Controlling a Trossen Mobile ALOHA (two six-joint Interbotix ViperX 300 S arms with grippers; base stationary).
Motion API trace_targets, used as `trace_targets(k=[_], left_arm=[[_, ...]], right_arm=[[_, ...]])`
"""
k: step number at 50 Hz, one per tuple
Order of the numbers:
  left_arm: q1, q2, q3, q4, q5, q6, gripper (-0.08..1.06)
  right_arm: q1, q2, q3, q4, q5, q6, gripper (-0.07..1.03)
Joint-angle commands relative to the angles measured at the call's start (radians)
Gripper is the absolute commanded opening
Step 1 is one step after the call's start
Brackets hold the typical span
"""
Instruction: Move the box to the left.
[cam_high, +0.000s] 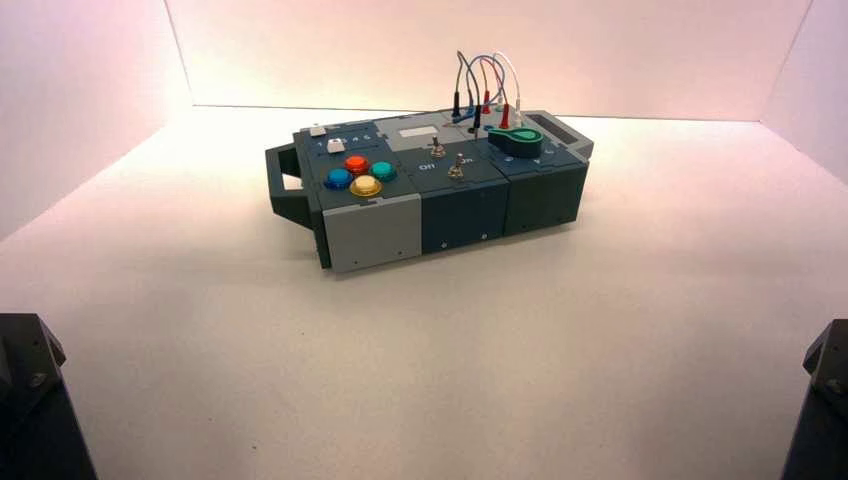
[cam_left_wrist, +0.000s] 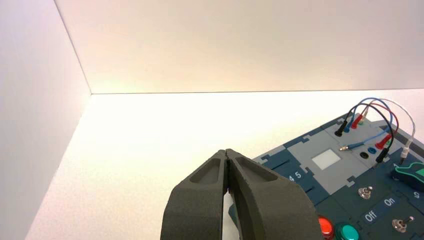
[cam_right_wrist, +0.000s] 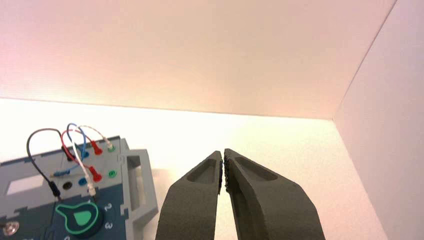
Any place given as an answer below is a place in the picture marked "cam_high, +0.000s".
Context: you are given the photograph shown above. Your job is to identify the grey and teal task box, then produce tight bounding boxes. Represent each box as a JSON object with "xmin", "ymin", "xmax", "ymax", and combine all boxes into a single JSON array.
[{"xmin": 264, "ymin": 109, "xmax": 595, "ymax": 274}]

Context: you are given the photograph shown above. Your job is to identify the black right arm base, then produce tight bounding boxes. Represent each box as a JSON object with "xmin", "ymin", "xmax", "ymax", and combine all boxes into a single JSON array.
[{"xmin": 781, "ymin": 319, "xmax": 848, "ymax": 480}]

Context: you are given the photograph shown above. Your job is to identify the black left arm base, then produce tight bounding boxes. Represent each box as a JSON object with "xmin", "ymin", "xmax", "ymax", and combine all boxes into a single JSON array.
[{"xmin": 0, "ymin": 313, "xmax": 99, "ymax": 480}]

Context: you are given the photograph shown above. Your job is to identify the yellow round push button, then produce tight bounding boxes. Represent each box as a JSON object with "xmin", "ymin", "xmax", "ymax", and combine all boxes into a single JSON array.
[{"xmin": 349, "ymin": 175, "xmax": 384, "ymax": 199}]

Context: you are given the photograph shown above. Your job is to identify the green teardrop rotary knob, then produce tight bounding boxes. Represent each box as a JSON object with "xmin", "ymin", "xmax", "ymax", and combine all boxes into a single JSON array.
[{"xmin": 487, "ymin": 127, "xmax": 546, "ymax": 159}]

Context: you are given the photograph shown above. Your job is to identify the red jumper cable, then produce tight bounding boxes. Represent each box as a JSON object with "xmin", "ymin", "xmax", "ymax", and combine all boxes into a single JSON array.
[{"xmin": 480, "ymin": 56, "xmax": 513, "ymax": 130}]

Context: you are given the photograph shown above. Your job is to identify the grey jumper cable black plugs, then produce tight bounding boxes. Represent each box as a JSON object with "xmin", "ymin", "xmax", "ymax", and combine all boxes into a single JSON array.
[{"xmin": 451, "ymin": 50, "xmax": 483, "ymax": 139}]

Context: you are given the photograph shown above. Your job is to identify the white jumper cable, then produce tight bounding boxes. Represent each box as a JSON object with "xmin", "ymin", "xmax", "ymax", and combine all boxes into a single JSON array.
[{"xmin": 493, "ymin": 51, "xmax": 526, "ymax": 128}]

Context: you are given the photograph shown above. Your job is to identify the blue jumper cable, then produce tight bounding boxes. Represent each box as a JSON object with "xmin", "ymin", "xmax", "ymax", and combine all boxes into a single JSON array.
[{"xmin": 466, "ymin": 54, "xmax": 508, "ymax": 114}]

